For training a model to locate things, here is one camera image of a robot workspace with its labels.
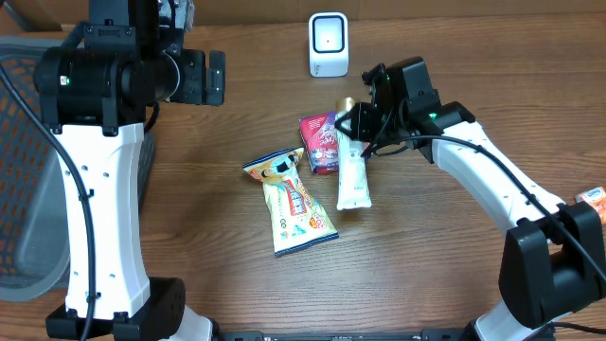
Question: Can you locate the red purple pad package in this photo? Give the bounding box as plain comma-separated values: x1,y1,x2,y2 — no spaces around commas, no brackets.
299,112,343,174

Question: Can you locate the white tube gold cap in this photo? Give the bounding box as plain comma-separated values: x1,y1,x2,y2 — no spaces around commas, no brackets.
334,97,373,211

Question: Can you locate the yellow snack bag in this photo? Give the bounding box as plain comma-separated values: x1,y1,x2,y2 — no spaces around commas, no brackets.
242,148,339,257

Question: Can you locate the small orange tissue pack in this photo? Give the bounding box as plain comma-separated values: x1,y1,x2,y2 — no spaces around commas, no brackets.
575,187,606,224

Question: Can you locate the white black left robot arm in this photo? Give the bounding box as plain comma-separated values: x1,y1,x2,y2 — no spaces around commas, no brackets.
34,0,225,341

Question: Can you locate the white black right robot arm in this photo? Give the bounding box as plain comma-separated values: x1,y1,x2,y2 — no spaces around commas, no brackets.
335,57,605,340

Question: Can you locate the white barcode scanner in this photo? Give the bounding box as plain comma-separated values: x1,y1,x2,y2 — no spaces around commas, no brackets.
308,11,349,78

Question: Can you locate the grey plastic shopping basket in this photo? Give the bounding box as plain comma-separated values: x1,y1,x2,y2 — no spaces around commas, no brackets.
1,36,155,302

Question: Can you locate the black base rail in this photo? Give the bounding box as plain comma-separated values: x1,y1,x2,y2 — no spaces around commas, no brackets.
213,329,467,341

